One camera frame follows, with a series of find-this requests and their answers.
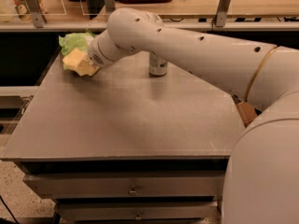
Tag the upper grey drawer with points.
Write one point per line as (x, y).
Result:
(127, 185)

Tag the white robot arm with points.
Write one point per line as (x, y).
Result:
(261, 184)

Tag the green rice chip bag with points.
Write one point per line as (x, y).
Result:
(79, 41)

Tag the right metal bracket post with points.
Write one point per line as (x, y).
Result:
(221, 14)

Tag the silver soda can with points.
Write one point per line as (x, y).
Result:
(157, 65)

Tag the grey drawer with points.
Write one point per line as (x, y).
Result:
(127, 185)
(136, 211)

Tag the yellow wavy sponge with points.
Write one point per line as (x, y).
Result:
(74, 61)

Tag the lower grey drawer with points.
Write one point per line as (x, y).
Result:
(136, 211)

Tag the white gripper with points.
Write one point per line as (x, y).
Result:
(95, 54)

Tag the left metal bracket post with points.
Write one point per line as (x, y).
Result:
(36, 13)

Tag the brown cardboard box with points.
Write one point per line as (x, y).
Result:
(247, 112)

